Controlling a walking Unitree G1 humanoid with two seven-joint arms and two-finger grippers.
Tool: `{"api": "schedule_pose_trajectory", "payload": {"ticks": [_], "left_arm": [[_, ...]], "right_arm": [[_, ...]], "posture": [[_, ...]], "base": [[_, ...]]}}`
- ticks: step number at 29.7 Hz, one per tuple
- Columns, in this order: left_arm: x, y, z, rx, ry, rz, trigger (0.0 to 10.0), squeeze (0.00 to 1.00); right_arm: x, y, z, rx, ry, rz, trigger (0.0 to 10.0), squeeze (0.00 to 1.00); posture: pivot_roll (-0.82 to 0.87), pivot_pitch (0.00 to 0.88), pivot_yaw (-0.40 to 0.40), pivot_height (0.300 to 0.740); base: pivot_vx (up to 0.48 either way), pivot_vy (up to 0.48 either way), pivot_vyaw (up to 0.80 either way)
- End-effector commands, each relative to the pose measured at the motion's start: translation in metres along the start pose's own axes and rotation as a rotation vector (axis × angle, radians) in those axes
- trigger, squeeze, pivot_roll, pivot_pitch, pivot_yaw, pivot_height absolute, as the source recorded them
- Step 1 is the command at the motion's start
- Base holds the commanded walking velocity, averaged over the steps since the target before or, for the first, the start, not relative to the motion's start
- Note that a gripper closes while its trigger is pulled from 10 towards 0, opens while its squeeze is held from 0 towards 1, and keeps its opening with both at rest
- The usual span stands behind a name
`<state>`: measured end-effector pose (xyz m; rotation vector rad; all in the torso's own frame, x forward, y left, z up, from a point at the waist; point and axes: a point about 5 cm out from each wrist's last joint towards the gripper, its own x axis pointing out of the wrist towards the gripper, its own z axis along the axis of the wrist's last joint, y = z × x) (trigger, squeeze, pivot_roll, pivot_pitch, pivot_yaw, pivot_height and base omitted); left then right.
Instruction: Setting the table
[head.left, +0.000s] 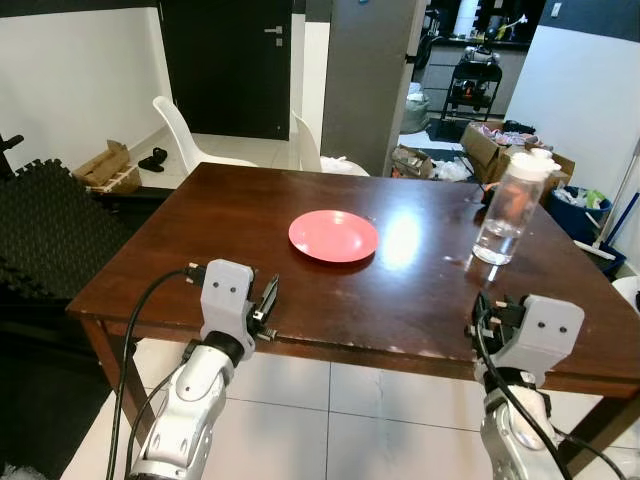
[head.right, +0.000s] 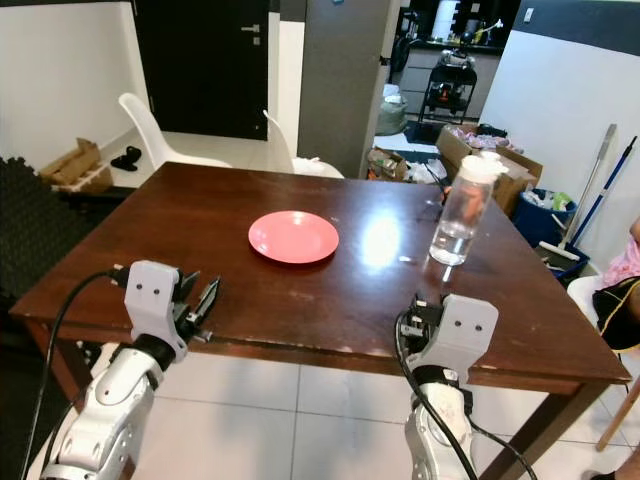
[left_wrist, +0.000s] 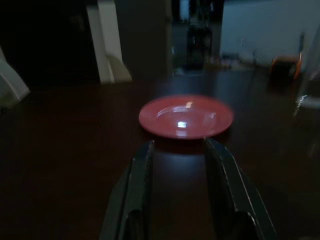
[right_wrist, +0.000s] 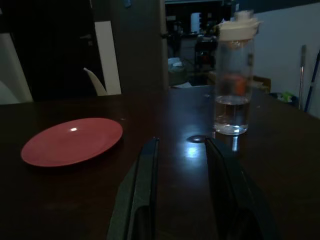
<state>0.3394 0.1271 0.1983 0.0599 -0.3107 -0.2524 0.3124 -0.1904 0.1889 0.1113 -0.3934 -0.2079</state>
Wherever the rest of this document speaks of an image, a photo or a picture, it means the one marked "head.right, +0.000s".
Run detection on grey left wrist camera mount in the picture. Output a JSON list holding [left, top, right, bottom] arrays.
[[124, 261, 184, 341]]

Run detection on blue plastic bin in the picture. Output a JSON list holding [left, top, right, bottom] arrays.
[[510, 188, 593, 283]]

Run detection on black foam floor mats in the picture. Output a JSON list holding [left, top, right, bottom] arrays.
[[0, 157, 66, 301]]

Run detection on white chair with wooden legs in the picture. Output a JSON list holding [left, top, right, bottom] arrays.
[[565, 275, 640, 453]]

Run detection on large cluttered cardboard box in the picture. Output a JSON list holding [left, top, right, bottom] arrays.
[[437, 125, 544, 213]]

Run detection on small brown cardboard box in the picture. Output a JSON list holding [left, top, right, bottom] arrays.
[[367, 148, 410, 182]]

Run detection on open empty cardboard box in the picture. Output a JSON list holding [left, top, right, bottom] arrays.
[[39, 138, 114, 195]]

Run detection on dark brown wooden table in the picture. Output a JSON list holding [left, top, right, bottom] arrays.
[[8, 162, 633, 480]]

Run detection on pink round plate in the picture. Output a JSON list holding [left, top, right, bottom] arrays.
[[248, 211, 341, 265]]

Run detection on black wheeled trolley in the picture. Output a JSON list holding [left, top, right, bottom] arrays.
[[420, 50, 480, 127]]

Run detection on person in pink top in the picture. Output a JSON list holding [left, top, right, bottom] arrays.
[[592, 215, 640, 351]]

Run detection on white flat mop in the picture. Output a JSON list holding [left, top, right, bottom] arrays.
[[534, 124, 619, 267]]

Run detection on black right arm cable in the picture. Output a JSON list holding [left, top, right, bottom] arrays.
[[394, 310, 539, 480]]

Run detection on clear bottle with white cap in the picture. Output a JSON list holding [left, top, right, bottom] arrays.
[[429, 151, 511, 267]]

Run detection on small black floor object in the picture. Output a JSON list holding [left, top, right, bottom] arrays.
[[110, 146, 144, 172]]

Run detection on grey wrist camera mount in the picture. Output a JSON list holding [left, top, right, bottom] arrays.
[[124, 261, 184, 341], [428, 294, 500, 383]]

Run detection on white plastic chair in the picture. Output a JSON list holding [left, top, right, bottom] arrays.
[[263, 110, 347, 180], [117, 92, 233, 170]]

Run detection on blue broom pole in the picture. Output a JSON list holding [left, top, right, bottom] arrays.
[[572, 136, 640, 253]]

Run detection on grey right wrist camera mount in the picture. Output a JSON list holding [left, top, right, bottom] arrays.
[[428, 294, 500, 383]]

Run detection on black door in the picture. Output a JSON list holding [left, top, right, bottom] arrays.
[[135, 0, 272, 141]]

